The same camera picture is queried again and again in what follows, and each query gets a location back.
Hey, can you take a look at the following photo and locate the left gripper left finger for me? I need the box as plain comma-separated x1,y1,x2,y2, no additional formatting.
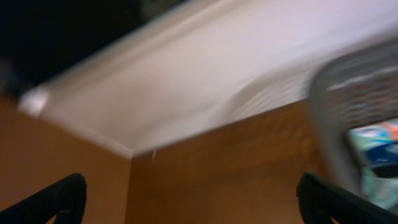
1,173,87,224

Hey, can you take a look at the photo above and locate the Kleenex tissue multipack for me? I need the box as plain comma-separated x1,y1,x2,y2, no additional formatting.
348,119,397,209

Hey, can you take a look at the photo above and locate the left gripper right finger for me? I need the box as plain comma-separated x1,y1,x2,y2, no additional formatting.
296,172,397,224

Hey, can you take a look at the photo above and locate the grey plastic shopping basket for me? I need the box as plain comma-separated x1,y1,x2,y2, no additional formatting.
307,38,397,196

